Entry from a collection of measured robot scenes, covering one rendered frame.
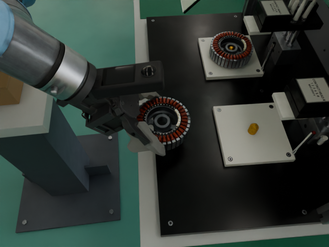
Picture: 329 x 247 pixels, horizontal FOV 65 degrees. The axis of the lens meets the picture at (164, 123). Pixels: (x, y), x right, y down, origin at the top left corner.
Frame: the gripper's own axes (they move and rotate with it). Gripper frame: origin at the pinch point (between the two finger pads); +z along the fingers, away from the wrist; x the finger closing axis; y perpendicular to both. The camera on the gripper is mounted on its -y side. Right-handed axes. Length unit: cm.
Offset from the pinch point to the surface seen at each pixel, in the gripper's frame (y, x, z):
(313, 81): -27.1, -1.8, 10.3
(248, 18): -20.6, -26.0, 10.7
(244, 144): -10.2, 3.5, 14.8
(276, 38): -24.1, -24.9, 20.6
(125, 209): 66, -4, 55
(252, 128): -13.1, 0.7, 14.2
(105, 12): 79, -158, 46
